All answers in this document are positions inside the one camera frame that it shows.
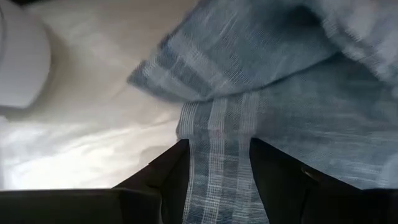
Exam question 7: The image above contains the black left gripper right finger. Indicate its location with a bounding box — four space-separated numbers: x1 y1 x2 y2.
250 138 398 224

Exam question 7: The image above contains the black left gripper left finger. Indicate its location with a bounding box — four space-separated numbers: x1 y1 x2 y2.
0 139 190 224

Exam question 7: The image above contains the blue white striped shirt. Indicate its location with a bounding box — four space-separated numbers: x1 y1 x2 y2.
126 0 398 224

